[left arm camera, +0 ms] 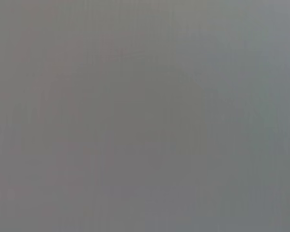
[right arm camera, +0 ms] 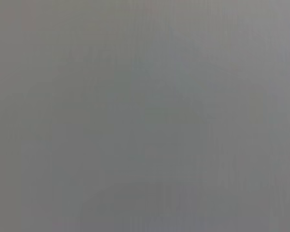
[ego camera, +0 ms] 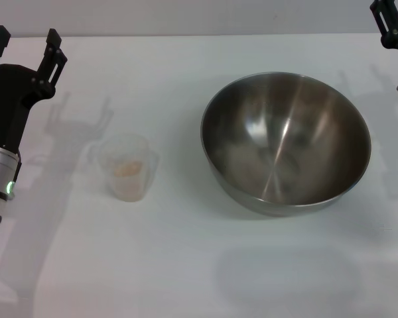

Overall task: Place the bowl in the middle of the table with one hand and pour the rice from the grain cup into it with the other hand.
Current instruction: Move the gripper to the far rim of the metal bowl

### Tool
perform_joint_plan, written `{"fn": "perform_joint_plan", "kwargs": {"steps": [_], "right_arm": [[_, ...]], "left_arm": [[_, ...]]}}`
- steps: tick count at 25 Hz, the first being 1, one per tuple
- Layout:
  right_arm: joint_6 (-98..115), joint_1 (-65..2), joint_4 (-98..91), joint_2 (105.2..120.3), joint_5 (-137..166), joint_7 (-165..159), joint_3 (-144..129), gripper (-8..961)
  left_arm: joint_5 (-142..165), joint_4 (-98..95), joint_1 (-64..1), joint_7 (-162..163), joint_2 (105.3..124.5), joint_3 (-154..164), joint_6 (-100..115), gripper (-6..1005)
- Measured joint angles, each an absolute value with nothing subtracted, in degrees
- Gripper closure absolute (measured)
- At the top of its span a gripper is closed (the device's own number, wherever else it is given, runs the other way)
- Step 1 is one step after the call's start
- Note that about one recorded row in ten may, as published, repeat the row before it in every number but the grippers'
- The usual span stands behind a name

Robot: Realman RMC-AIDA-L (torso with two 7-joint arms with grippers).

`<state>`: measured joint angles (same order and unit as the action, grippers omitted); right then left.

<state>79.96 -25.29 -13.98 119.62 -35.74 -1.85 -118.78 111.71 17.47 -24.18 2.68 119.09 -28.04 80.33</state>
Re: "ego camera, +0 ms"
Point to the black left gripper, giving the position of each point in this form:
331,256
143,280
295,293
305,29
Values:
10,99

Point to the clear plastic measuring cup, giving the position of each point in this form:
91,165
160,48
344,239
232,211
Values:
127,165

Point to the white rice grains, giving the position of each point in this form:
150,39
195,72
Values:
127,179

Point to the stainless steel mixing bowl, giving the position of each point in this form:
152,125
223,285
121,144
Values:
285,145

